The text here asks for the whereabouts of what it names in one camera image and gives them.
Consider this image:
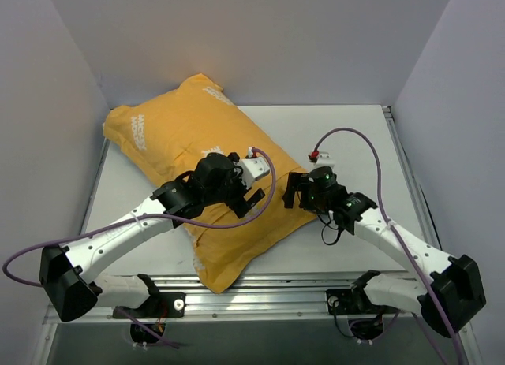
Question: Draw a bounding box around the thin black right cable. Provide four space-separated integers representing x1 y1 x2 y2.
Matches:
320 210 343 247

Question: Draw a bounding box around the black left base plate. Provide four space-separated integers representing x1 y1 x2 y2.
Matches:
112 292 186 319

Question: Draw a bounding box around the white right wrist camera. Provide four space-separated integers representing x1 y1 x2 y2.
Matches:
309 151 335 169

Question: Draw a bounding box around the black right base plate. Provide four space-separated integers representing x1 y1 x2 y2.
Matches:
325 289 398 316

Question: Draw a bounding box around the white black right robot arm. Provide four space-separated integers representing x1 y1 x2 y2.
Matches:
282 166 486 337

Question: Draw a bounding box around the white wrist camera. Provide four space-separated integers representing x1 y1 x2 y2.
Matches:
238 157 271 189
309 151 335 169

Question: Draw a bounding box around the yellow printed pillowcase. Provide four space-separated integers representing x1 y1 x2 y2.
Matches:
103 73 315 293

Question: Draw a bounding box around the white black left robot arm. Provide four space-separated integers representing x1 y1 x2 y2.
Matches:
39 148 275 322

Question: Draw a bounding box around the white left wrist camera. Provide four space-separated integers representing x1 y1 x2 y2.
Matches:
238 157 271 189

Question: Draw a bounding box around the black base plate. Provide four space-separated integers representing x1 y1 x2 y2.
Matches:
325 289 398 316
112 292 186 319

